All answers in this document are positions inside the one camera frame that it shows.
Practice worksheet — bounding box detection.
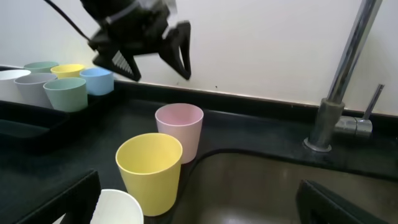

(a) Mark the blue cup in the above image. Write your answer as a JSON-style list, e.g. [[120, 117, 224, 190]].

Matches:
[[79, 67, 115, 96]]

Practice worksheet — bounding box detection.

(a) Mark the white cup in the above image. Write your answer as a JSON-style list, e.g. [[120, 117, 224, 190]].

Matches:
[[0, 68, 32, 104], [89, 188, 145, 224]]

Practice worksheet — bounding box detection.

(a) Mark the yellow cup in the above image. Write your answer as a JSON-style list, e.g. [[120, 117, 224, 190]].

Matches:
[[114, 133, 184, 217], [50, 63, 86, 80]]

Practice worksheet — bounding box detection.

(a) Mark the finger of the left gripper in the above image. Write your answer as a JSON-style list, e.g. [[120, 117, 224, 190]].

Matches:
[[159, 20, 193, 81], [92, 49, 143, 83]]

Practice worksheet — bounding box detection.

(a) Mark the black tray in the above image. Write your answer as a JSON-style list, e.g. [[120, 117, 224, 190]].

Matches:
[[0, 64, 125, 152]]

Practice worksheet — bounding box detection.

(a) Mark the steel sink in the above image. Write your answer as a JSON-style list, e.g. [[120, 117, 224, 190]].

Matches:
[[169, 148, 398, 224]]

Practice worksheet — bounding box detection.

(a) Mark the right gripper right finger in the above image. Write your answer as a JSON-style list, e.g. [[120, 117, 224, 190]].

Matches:
[[294, 179, 392, 224]]

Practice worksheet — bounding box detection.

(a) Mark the black cable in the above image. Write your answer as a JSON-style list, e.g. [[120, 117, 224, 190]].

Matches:
[[43, 0, 91, 42]]

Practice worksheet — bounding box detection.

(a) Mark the green cup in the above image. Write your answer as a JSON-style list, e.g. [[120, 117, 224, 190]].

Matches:
[[42, 77, 89, 113], [23, 60, 60, 74]]

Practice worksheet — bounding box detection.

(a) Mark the pink cup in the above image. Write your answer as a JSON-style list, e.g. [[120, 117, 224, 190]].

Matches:
[[154, 103, 205, 165]]

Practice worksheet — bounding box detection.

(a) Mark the steel tap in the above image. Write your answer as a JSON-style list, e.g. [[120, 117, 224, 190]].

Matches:
[[302, 0, 386, 153]]

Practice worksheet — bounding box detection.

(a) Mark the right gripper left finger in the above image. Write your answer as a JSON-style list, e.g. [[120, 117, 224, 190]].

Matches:
[[15, 169, 103, 224]]

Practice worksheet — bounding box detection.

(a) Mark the grey cup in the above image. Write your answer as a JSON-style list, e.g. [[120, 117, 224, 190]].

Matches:
[[14, 72, 58, 110]]

